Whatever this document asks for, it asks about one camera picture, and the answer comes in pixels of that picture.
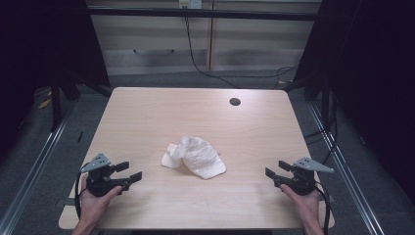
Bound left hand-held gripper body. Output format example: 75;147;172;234
80;153;123;198

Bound pale wooden cabinet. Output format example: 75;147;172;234
85;0;323;77

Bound black floor cables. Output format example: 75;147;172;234
303;96;340;165

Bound black horizontal metal bar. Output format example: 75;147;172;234
86;7;323;22

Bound white wall power outlet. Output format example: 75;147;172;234
177;0;204;10

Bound metal floor rail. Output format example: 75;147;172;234
307;102;387;235
0;97;76;235

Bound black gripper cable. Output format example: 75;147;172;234
73;162;91;219
314;180;333;235

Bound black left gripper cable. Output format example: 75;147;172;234
73;162;91;219

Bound black stand post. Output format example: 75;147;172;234
50;71;64;133
320;77;331;125

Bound yellow floor marker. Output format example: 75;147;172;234
37;97;53;110

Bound long black power cable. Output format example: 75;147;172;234
183;8;299;90

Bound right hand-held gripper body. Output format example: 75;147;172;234
281;157;335;197

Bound white towel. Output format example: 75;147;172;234
161;135;227;181

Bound person's left hand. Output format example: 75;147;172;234
79;175;123;225

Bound dark cabinet handle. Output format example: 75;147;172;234
132;48;176;56

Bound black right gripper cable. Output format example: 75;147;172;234
314;180;333;235

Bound person's right hand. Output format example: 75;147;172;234
280;184;323;226

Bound dark curtain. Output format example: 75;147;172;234
293;0;415;205
0;0;111;161

